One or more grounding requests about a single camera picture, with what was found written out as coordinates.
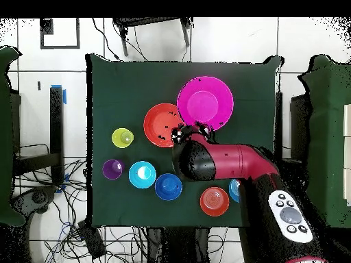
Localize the purple plastic cup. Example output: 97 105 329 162
101 159 125 181

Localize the red-orange shallow bowl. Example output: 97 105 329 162
143 103 185 149

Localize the cyan ribbed bowl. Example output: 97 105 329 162
128 160 158 190

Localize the black square frame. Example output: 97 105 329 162
40 17 81 51

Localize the large pink plastic bowl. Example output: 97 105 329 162
176 75 234 133

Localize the white box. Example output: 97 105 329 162
343 136 351 168
343 103 351 137
343 168 351 206

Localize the bundle of floor cables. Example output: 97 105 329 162
16 142 149 263

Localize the blue tape strip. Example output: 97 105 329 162
51 84 67 105
56 173 70 195

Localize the thin black floor cable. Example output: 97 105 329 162
91 17 122 62

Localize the dark green side cloth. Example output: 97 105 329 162
0 45 25 227
297 53 351 229

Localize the black floor stand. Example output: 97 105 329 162
12 86 65 186

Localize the dark green table cloth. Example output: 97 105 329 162
85 53 285 228

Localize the black floor device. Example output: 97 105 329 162
10 185 59 228

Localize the dark blue ribbed bowl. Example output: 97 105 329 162
154 173 184 201

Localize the light blue translucent bowl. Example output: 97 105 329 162
228 178 241 203

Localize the yellow plastic cup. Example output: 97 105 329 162
111 127 135 149

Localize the orange translucent bowl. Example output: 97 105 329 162
199 186 230 218

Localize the black power strip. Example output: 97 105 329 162
77 219 107 260

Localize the black metal stool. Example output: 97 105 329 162
112 17 195 58

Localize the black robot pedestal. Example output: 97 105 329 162
146 227 210 263

